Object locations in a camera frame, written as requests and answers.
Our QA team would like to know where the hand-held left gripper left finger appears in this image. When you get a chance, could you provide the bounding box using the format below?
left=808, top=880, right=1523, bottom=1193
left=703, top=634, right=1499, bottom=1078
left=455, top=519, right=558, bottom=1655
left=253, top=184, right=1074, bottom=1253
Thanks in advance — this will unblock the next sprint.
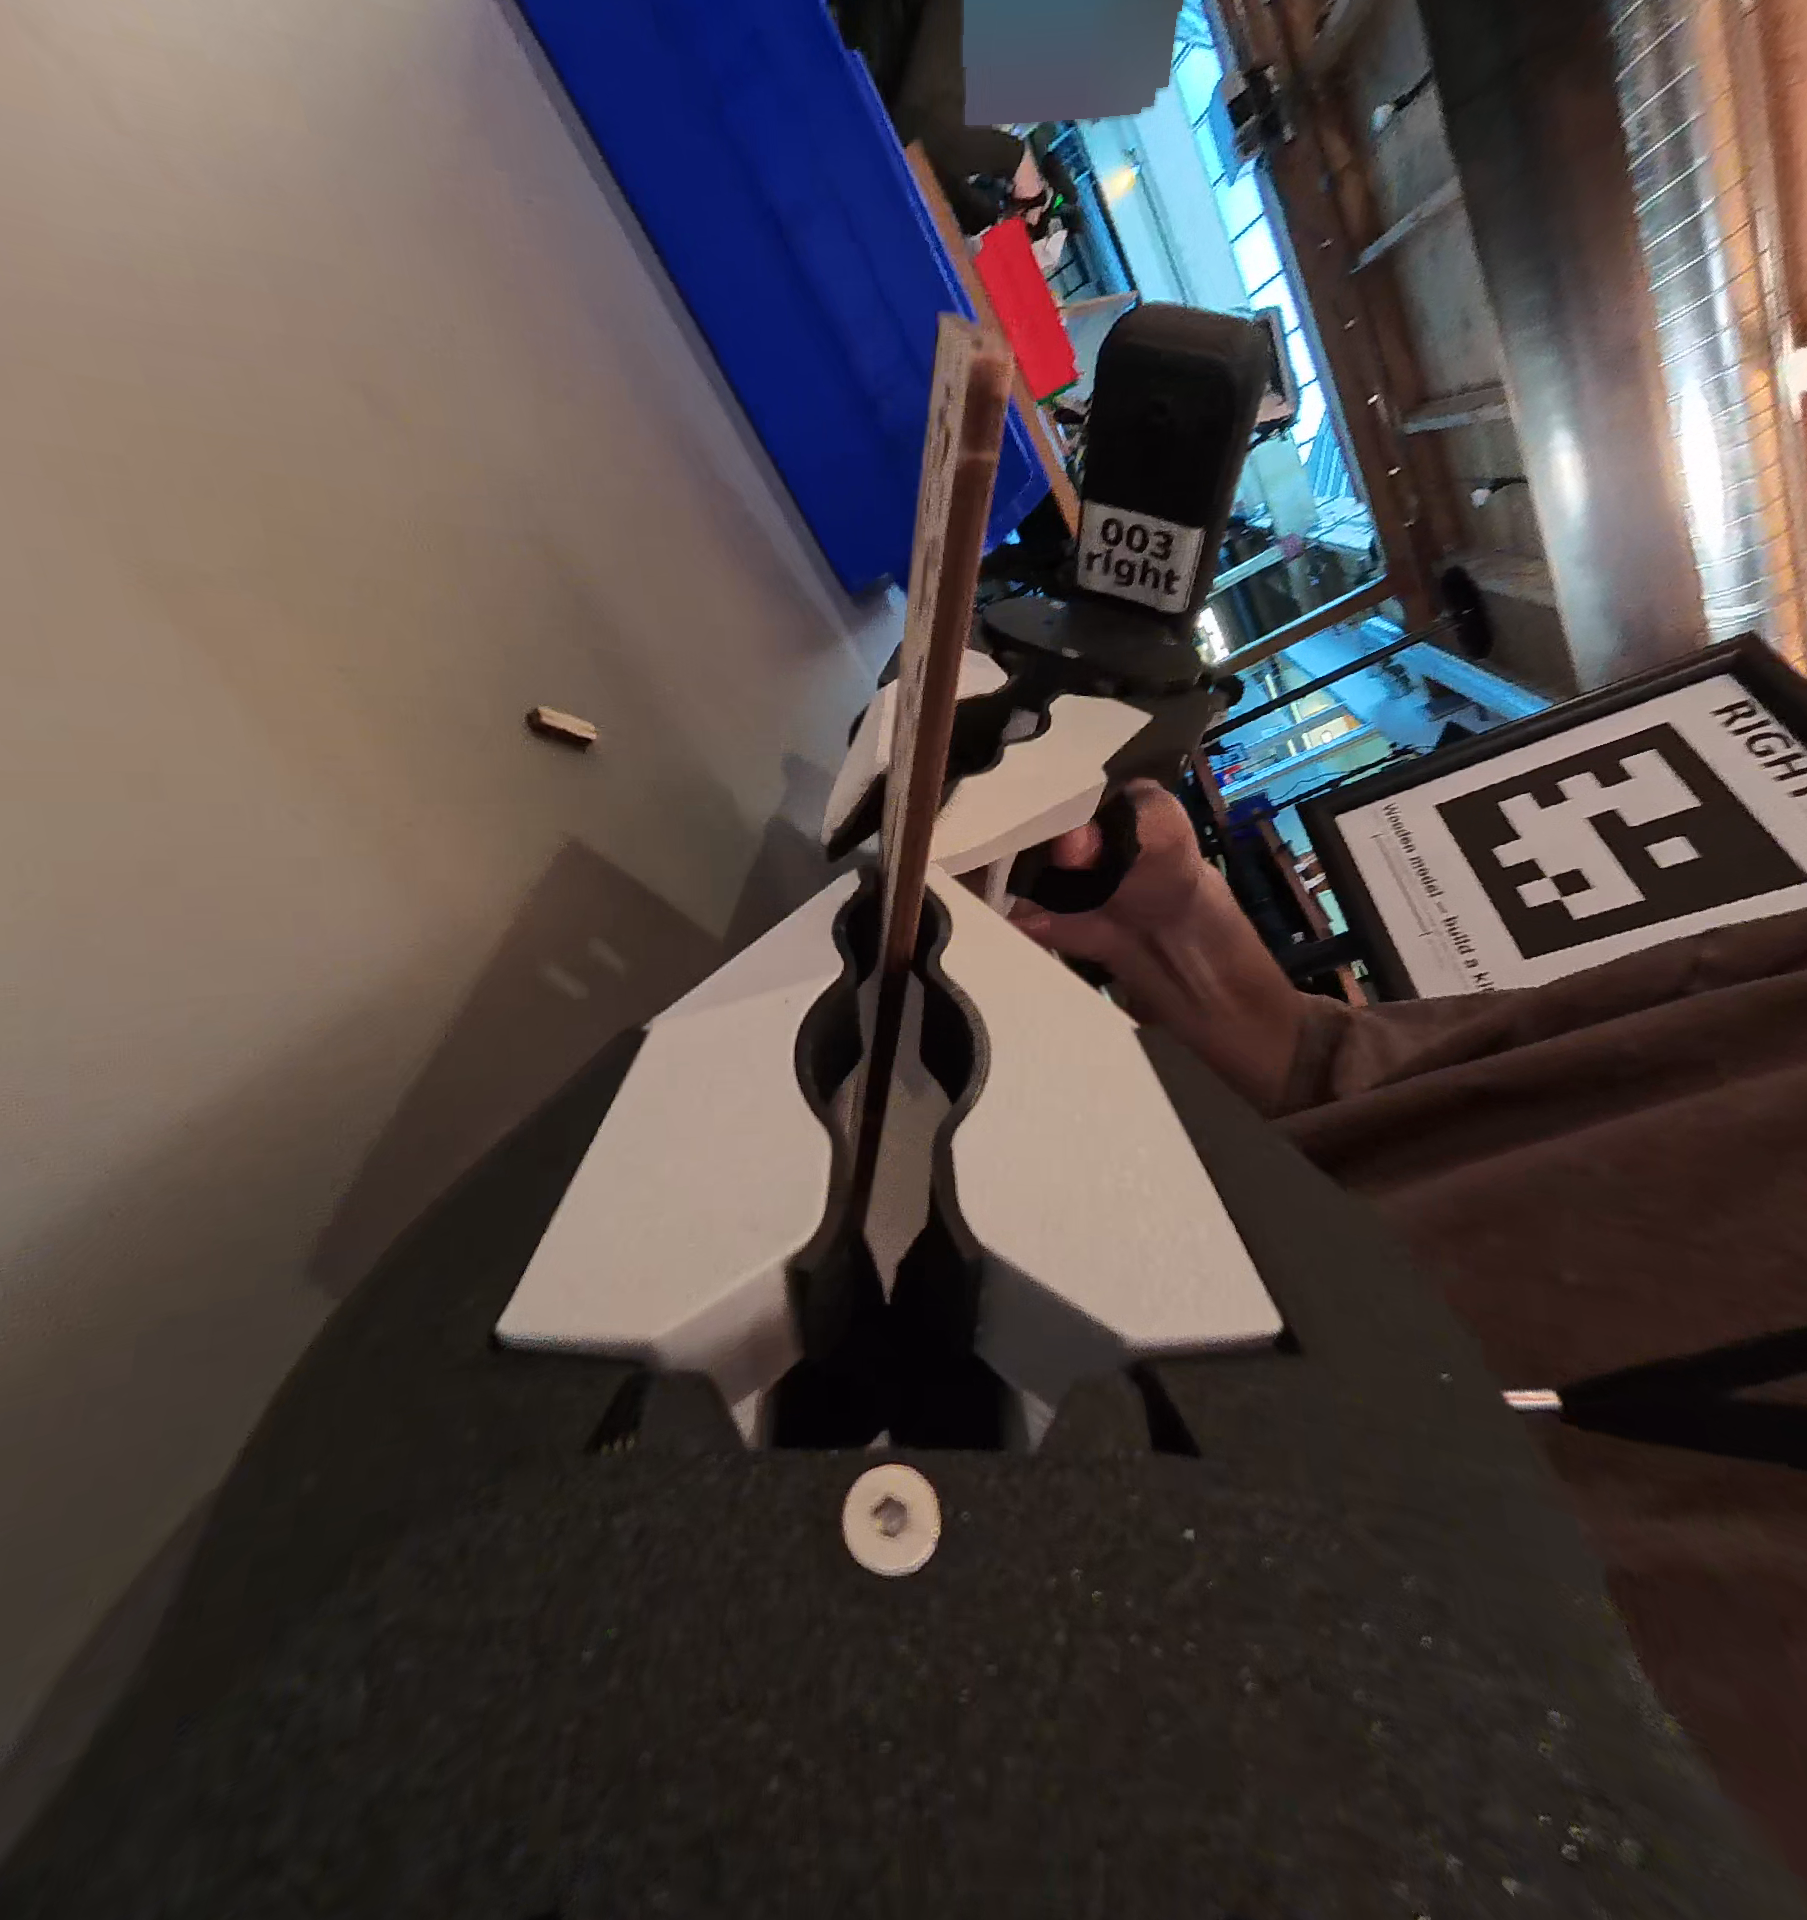
left=495, top=884, right=866, bottom=1398

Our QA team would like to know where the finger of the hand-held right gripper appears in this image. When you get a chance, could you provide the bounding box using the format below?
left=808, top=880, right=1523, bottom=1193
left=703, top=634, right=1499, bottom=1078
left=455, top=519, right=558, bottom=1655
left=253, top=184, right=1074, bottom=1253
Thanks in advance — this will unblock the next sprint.
left=819, top=679, right=911, bottom=864
left=936, top=679, right=1155, bottom=905

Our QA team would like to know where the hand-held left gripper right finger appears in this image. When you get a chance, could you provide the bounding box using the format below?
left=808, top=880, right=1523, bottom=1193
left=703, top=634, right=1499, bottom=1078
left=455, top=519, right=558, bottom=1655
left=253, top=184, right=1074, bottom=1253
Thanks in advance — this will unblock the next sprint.
left=916, top=873, right=1284, bottom=1399

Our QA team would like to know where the laser-cut wooden model sheet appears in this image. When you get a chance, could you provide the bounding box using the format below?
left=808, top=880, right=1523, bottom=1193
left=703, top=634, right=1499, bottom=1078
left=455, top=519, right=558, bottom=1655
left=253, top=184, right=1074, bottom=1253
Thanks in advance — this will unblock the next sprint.
left=838, top=312, right=1017, bottom=1201

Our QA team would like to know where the person's right forearm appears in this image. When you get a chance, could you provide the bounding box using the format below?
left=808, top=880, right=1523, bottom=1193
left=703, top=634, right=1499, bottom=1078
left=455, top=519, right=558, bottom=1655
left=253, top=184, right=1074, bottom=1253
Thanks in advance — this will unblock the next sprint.
left=1258, top=899, right=1807, bottom=1247

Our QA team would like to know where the grey desk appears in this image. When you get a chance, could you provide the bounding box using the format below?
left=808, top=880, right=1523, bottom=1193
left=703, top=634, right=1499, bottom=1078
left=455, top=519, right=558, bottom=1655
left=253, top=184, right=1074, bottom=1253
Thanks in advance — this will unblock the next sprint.
left=0, top=0, right=919, bottom=1877

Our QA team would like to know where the person's right hand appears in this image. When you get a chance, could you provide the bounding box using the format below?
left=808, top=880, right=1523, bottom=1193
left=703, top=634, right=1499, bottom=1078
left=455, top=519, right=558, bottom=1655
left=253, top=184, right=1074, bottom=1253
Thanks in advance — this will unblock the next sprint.
left=1011, top=788, right=1313, bottom=1114

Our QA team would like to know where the red plastic bin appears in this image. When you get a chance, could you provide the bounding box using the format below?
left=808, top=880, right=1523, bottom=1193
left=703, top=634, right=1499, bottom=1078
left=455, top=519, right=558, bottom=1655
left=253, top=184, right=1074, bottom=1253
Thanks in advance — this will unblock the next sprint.
left=973, top=223, right=1079, bottom=399

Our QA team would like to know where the black rod with disc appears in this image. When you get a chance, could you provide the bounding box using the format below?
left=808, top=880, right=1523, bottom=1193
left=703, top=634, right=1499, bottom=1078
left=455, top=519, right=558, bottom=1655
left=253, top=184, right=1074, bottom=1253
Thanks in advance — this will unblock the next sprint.
left=1203, top=567, right=1490, bottom=708

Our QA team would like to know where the framed marker sign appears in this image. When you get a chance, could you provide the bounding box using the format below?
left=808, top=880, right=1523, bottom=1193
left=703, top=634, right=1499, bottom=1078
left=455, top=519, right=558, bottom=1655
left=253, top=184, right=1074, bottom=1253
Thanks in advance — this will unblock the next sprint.
left=1298, top=634, right=1807, bottom=1004

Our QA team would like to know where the blue plastic bin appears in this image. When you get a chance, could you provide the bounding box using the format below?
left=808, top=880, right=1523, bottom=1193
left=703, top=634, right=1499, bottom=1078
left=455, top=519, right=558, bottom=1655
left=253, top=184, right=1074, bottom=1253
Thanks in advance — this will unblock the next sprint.
left=520, top=0, right=1046, bottom=594

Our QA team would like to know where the wooden shelving frame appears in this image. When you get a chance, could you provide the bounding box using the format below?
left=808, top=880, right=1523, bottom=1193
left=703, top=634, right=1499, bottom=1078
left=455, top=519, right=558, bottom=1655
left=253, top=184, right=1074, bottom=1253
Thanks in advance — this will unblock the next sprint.
left=1231, top=0, right=1594, bottom=676

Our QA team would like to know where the silver ventilation duct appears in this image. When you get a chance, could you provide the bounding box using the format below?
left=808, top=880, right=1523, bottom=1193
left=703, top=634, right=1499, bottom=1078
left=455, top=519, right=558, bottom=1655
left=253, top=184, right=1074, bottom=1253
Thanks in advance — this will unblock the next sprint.
left=1503, top=0, right=1759, bottom=663

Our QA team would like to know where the black lanyard strap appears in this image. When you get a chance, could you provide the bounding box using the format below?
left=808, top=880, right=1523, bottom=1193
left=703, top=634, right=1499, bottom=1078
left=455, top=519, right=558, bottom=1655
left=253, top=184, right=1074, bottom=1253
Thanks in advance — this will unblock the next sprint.
left=1501, top=1317, right=1807, bottom=1483

